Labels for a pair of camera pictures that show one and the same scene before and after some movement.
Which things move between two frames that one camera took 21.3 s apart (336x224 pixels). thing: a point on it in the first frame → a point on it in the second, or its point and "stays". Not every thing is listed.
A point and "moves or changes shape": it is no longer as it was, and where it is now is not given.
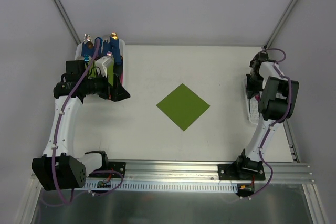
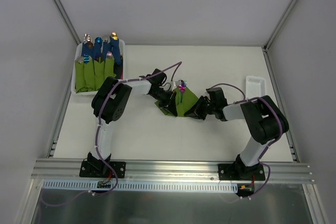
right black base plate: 249,170 stays
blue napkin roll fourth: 115,46 stays
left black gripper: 111,91 → 170,101
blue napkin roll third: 107,47 stays
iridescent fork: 258,97 moves or changes shape
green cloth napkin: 183,107 moves or changes shape
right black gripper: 252,85 → 202,106
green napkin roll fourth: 111,73 stays
